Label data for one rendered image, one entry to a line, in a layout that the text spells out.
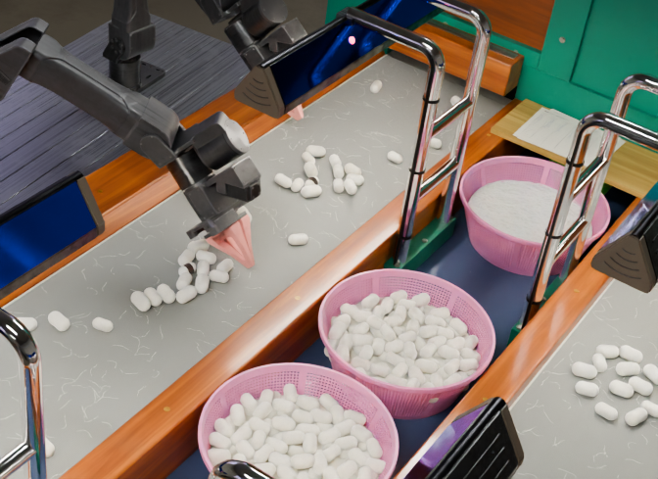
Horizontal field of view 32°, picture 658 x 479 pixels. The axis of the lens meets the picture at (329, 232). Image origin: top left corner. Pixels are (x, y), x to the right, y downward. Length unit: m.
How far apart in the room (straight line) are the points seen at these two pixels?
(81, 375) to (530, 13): 1.14
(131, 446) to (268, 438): 0.19
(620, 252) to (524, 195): 0.70
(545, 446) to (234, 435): 0.43
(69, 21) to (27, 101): 1.74
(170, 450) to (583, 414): 0.59
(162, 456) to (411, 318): 0.48
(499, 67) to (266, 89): 0.76
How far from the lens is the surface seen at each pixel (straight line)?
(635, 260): 1.45
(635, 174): 2.20
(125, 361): 1.68
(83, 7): 4.18
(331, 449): 1.58
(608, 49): 2.26
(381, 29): 1.76
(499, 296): 1.99
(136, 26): 2.29
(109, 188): 1.96
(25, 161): 2.19
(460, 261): 2.04
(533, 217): 2.08
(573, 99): 2.31
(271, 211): 1.97
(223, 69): 2.50
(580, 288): 1.90
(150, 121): 1.74
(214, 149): 1.75
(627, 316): 1.92
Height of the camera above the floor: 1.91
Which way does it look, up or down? 37 degrees down
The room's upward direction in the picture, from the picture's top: 8 degrees clockwise
